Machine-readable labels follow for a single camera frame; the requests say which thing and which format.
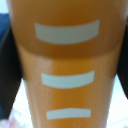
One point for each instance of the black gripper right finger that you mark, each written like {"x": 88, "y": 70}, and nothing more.
{"x": 123, "y": 71}

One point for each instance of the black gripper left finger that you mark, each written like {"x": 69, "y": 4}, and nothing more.
{"x": 9, "y": 73}

